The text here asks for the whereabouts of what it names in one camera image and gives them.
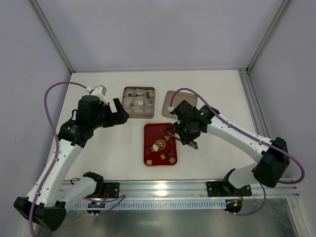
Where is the right side aluminium rail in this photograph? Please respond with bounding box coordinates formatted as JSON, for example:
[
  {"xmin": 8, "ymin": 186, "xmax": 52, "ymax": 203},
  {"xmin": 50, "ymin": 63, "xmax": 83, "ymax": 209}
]
[{"xmin": 238, "ymin": 68, "xmax": 274, "ymax": 139}]

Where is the aluminium rail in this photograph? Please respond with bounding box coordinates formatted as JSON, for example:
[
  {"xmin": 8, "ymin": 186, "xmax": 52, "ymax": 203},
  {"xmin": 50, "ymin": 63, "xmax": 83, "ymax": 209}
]
[
  {"xmin": 105, "ymin": 179, "xmax": 300, "ymax": 198},
  {"xmin": 238, "ymin": 68, "xmax": 274, "ymax": 139}
]

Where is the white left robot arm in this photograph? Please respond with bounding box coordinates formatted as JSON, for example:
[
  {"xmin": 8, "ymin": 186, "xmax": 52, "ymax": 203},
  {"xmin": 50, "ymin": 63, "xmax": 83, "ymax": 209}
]
[{"xmin": 14, "ymin": 95, "xmax": 129, "ymax": 231}]

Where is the red lacquer tray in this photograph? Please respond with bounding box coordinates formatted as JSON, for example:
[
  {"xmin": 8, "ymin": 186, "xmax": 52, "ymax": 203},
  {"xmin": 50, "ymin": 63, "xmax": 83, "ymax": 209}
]
[{"xmin": 143, "ymin": 123, "xmax": 178, "ymax": 166}]

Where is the gold tin lid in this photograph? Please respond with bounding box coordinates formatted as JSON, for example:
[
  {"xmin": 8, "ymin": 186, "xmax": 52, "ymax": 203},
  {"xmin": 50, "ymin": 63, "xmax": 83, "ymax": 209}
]
[{"xmin": 162, "ymin": 90, "xmax": 198, "ymax": 119}]

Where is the white round spiral chocolate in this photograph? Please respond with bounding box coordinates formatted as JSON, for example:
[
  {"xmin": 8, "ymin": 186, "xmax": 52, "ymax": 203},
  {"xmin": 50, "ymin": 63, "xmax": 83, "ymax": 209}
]
[{"xmin": 152, "ymin": 144, "xmax": 158, "ymax": 152}]

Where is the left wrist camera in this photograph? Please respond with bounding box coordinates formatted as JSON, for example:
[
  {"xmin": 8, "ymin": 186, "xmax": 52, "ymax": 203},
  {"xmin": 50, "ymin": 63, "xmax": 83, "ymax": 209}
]
[{"xmin": 85, "ymin": 85, "xmax": 107, "ymax": 97}]

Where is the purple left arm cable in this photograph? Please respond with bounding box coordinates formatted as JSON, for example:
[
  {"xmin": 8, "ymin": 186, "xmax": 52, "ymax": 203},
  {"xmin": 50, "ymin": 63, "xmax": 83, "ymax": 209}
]
[{"xmin": 29, "ymin": 81, "xmax": 126, "ymax": 232}]

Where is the aluminium front rail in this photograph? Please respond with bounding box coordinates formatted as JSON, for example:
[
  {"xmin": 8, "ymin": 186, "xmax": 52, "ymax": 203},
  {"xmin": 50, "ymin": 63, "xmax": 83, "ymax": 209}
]
[{"xmin": 105, "ymin": 179, "xmax": 300, "ymax": 198}]

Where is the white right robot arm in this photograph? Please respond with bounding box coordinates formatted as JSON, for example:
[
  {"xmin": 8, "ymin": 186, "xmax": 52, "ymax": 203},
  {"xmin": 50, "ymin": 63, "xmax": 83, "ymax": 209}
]
[{"xmin": 168, "ymin": 100, "xmax": 290, "ymax": 196}]

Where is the slotted cable duct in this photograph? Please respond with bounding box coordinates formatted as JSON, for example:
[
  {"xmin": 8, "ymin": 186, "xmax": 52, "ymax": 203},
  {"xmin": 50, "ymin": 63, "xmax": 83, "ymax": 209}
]
[{"xmin": 71, "ymin": 199, "xmax": 226, "ymax": 211}]

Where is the gold tin box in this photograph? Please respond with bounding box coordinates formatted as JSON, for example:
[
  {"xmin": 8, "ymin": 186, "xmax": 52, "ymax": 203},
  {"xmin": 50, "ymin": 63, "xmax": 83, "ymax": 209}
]
[{"xmin": 122, "ymin": 86, "xmax": 156, "ymax": 119}]

